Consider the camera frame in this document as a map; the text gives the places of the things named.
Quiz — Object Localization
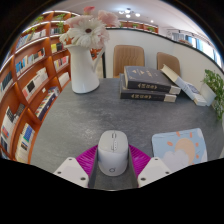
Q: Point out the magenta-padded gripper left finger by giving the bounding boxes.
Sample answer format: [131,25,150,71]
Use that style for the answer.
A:
[53,143,101,189]

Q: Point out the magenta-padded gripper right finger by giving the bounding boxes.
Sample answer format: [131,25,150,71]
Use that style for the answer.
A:
[127,143,173,188]

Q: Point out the light grey computer mouse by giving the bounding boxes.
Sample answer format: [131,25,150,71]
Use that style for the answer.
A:
[97,129,130,177]

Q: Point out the pastel sun-and-cloud mouse pad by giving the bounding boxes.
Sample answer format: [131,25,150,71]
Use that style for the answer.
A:
[151,127,208,173]

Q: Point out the white book with blue cover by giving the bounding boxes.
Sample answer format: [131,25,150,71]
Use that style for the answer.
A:
[181,81,208,107]

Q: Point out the orange wooden bookshelf unit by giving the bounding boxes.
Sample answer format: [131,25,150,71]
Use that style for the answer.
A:
[0,9,159,165]

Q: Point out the white ceramic pitcher vase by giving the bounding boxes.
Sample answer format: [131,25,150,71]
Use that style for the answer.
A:
[67,44,106,94]

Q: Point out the green plant in white pot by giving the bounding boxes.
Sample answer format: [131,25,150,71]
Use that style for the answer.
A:
[199,69,224,121]

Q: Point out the brown upholstered chair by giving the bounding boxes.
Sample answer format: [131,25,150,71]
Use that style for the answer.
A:
[156,51,182,78]
[112,44,146,79]

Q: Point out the window with grey curtains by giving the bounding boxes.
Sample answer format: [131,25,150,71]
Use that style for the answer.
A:
[166,28,223,68]

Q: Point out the cluster of ceiling lights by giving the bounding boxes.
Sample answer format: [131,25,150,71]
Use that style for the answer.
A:
[118,8,142,19]

